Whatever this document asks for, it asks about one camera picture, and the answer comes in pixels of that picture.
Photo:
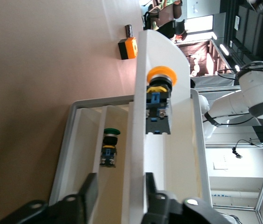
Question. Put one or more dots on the aluminium profile frame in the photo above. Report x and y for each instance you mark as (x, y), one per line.
(227, 145)

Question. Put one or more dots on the small black contact block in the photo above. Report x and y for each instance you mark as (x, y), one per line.
(128, 30)

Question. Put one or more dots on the green mushroom push button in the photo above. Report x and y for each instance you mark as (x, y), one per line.
(111, 131)

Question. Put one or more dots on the white plastic drawer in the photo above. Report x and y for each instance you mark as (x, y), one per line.
(164, 53)
(124, 140)
(89, 140)

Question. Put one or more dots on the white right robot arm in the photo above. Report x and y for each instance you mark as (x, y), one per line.
(255, 88)

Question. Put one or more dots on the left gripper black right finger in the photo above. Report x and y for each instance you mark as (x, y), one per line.
(159, 207)

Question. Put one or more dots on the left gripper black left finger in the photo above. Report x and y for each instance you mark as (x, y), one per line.
(88, 198)

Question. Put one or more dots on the white paper sheet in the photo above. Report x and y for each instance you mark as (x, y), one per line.
(220, 165)

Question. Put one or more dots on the yellow mushroom push button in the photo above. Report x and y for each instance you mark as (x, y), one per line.
(161, 72)

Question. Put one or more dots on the orange button enclosure box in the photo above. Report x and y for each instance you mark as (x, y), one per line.
(128, 47)

